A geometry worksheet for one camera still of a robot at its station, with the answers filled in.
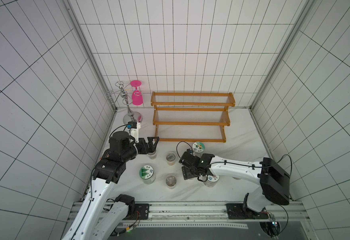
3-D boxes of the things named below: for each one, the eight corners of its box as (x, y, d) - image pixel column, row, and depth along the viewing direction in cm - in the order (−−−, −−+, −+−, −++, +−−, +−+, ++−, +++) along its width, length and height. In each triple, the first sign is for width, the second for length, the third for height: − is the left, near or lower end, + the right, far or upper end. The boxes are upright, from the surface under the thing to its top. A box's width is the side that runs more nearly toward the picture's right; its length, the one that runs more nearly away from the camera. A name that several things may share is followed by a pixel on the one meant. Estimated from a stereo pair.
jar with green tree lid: (140, 184, 83) (138, 179, 77) (142, 170, 88) (140, 165, 82) (155, 184, 83) (153, 179, 77) (156, 170, 88) (154, 165, 82)
